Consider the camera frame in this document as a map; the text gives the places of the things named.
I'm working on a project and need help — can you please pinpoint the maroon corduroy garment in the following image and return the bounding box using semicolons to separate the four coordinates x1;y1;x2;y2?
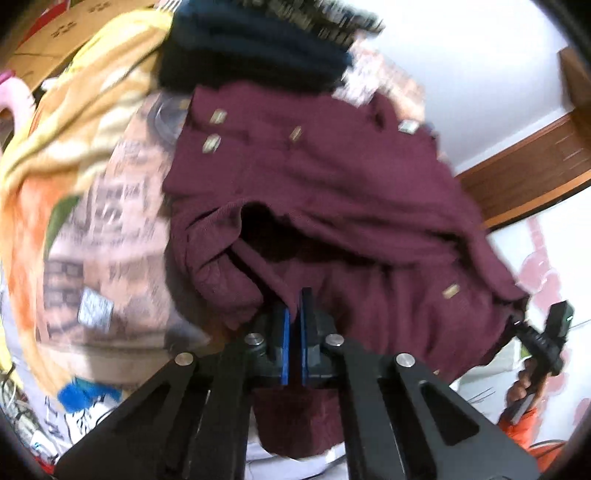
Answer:
161;81;530;460

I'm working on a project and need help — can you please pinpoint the person's right hand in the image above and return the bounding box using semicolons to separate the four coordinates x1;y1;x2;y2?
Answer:
505;357;549;410

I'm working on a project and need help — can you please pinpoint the newspaper print bed sheet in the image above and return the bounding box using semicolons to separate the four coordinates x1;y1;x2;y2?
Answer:
8;41;445;467

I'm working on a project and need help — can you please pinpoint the brown wooden door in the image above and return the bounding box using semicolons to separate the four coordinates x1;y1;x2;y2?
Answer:
459;47;590;230

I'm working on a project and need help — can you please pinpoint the yellow orange blanket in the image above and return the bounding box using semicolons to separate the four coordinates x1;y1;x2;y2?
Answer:
0;8;174;333

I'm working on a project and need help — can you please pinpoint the dark navy folded garment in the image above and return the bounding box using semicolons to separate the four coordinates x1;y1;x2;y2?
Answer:
158;1;353;93

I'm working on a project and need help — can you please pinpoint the cardboard box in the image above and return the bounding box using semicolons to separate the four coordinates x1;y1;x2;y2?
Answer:
3;0;155;91

